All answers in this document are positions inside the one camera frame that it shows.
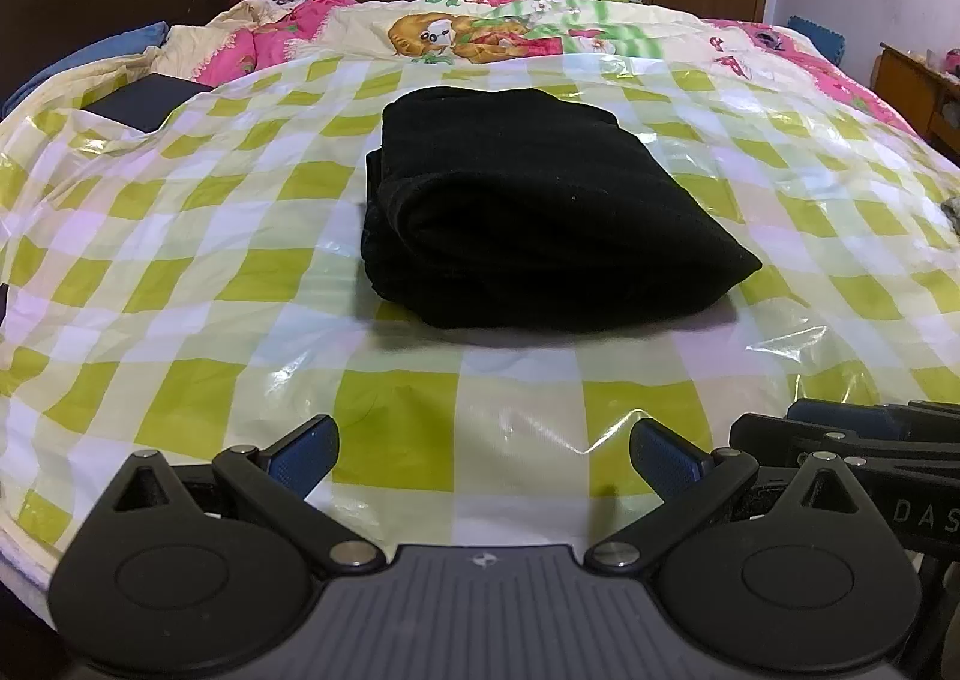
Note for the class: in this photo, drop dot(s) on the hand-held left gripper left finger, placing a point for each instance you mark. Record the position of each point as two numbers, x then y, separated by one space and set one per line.
307 456

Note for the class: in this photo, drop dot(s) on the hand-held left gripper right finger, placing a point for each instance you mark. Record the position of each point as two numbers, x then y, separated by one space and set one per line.
666 461

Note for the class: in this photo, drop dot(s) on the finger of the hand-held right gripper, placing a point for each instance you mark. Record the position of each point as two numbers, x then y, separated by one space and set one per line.
847 414
900 453

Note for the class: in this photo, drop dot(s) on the black pants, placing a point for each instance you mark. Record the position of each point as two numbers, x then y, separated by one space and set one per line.
540 215

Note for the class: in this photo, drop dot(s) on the green checkered plastic sheet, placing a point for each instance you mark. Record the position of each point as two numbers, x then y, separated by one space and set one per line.
225 260

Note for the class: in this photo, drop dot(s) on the olive grey folded cloth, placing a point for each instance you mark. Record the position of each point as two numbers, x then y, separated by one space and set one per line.
952 213

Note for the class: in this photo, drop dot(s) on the wooden desk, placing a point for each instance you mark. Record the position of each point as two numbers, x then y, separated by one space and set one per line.
904 80

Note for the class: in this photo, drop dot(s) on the pink bag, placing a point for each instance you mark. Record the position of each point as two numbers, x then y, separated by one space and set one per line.
952 61

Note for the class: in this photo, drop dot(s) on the blue foam mat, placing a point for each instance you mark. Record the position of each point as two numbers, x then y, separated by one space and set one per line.
816 38

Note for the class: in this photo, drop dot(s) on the small dark cloth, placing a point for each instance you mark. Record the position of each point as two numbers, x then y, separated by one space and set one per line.
766 37

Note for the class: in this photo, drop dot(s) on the dark blue book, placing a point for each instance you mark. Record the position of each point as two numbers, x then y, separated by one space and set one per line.
146 104

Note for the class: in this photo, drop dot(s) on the blue pillow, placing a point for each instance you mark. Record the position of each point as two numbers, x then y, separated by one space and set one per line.
105 50

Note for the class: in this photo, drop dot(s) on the cartoon printed quilt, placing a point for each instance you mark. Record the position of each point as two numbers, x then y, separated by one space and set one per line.
487 27

